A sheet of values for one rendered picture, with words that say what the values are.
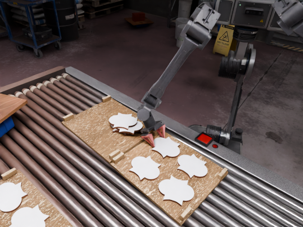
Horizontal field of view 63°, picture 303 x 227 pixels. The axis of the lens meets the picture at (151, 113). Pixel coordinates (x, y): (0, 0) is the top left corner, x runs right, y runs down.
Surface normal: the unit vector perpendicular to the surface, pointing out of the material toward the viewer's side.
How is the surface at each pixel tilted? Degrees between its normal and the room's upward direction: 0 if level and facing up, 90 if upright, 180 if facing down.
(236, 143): 0
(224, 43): 77
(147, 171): 0
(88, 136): 0
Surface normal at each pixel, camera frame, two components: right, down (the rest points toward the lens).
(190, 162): 0.04, -0.80
